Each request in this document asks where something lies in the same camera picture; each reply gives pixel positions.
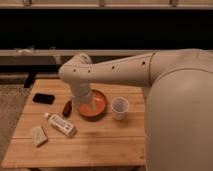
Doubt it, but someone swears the clear plastic cup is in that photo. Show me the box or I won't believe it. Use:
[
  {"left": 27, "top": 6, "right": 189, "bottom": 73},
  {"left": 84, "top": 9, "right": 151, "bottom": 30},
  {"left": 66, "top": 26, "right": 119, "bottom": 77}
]
[{"left": 110, "top": 97, "right": 129, "bottom": 120}]

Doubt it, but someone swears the grey metal rail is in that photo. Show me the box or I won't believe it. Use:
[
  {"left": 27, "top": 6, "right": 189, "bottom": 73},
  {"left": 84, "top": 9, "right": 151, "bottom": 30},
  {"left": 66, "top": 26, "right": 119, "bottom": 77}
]
[{"left": 0, "top": 49, "right": 149, "bottom": 66}]

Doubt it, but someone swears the dark red small object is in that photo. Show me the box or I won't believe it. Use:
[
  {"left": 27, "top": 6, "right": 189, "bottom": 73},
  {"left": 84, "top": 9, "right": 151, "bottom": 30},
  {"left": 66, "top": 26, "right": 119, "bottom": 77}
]
[{"left": 62, "top": 101, "right": 72, "bottom": 118}]

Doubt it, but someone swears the orange bowl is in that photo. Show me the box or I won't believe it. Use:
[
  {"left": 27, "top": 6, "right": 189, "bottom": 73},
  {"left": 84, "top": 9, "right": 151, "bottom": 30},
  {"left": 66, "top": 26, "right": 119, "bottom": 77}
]
[{"left": 77, "top": 89, "right": 108, "bottom": 118}]

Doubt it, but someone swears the white plastic bottle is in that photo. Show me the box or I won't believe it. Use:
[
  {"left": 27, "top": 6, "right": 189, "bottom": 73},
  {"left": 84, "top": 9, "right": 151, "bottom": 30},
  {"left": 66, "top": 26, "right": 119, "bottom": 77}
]
[{"left": 44, "top": 113, "right": 76, "bottom": 137}]

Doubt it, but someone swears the black rectangular eraser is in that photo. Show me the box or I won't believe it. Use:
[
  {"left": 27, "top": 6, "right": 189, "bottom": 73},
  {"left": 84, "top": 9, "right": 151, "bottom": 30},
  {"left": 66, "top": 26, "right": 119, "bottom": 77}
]
[{"left": 33, "top": 93, "right": 55, "bottom": 104}]

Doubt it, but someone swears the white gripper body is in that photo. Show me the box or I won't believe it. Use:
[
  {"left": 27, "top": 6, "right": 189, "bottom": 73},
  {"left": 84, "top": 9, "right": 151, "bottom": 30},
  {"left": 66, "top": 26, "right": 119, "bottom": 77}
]
[{"left": 70, "top": 83, "right": 93, "bottom": 108}]

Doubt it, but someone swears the beige sponge block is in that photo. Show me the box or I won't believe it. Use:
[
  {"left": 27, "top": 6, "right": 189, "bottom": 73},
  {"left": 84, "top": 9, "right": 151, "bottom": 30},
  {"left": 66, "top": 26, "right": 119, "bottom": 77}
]
[{"left": 30, "top": 125, "right": 48, "bottom": 147}]

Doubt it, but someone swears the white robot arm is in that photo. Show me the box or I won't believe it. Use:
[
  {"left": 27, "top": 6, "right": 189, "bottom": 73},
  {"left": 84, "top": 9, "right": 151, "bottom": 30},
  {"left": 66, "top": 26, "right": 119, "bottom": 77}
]
[{"left": 59, "top": 49, "right": 213, "bottom": 171}]

